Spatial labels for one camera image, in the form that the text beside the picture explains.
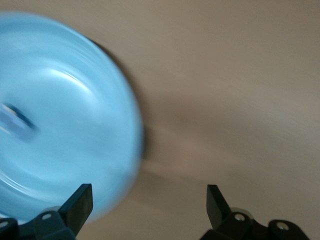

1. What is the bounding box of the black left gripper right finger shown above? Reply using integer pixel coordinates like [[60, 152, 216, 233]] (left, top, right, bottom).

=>
[[199, 184, 311, 240]]

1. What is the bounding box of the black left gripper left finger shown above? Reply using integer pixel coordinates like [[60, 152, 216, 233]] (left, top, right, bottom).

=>
[[0, 183, 94, 240]]

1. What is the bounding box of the blue letter m block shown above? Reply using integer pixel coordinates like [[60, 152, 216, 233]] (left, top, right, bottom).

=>
[[0, 102, 41, 142]]

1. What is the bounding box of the blue round plate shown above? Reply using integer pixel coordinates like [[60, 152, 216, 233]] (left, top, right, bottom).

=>
[[0, 11, 145, 225]]

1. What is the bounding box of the brown table mat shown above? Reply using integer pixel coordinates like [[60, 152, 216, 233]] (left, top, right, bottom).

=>
[[0, 0, 320, 240]]

